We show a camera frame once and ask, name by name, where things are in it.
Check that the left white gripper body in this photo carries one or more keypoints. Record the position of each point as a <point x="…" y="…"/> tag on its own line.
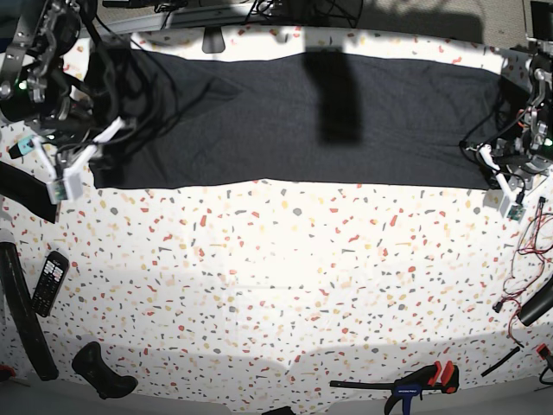
<point x="508" y="198"/>

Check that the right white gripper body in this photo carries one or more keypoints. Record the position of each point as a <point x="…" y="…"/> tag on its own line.
<point x="65" y="183"/>

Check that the dark grey T-shirt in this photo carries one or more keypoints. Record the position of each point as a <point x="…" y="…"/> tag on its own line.
<point x="312" y="117"/>

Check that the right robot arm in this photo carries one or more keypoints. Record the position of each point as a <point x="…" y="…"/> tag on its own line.
<point x="86" y="100"/>

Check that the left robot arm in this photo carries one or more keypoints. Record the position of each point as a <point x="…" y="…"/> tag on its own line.
<point x="522" y="150"/>

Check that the black folded cloth strip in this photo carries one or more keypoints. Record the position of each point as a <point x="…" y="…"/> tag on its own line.
<point x="28" y="191"/>

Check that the turquoise highlighter marker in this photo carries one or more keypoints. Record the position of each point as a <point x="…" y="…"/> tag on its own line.
<point x="22" y="147"/>

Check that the black remote control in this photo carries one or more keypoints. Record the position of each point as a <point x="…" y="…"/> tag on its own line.
<point x="49" y="283"/>

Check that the black cylinder tube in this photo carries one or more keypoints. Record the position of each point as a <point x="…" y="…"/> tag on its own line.
<point x="538" y="305"/>

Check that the long black foam tube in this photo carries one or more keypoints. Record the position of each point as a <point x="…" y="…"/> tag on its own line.
<point x="18" y="299"/>

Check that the thin black stick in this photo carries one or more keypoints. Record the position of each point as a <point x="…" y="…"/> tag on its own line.
<point x="501" y="362"/>

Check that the small red black connector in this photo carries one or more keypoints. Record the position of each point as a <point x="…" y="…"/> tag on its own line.
<point x="543" y="351"/>

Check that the black game controller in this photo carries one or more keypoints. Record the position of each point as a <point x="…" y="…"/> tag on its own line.
<point x="89" y="364"/>

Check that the black blue bar clamp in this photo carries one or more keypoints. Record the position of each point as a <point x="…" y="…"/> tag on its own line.
<point x="433" y="377"/>

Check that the grey monitor stand base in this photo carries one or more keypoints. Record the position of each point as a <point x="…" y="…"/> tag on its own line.
<point x="213" y="40"/>

